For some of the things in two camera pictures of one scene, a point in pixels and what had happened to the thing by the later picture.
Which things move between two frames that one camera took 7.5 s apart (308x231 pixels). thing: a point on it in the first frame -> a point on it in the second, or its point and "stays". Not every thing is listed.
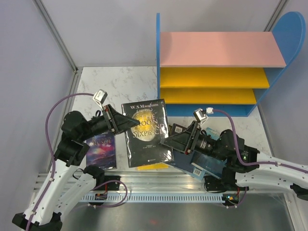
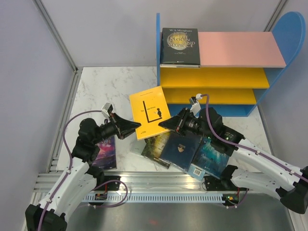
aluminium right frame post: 275,15 stays
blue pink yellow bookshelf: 232,71 stays
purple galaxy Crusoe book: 101,151 stays
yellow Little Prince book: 155,166 -> 149,109
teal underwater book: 208,163 stays
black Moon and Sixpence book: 144,140 -> 179,48
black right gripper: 185,141 -> 177,122
